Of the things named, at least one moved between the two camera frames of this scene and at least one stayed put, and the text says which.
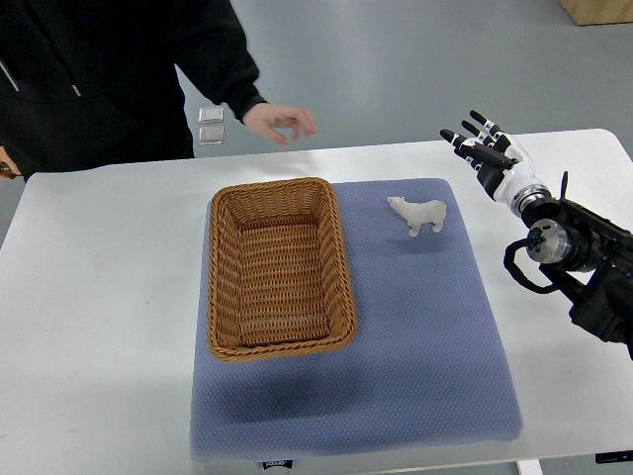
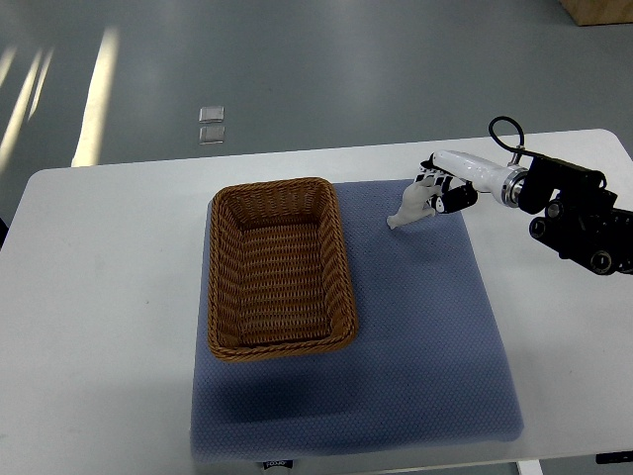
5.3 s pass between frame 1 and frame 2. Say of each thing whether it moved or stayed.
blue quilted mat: stayed
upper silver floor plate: stayed
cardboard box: stayed
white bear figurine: moved
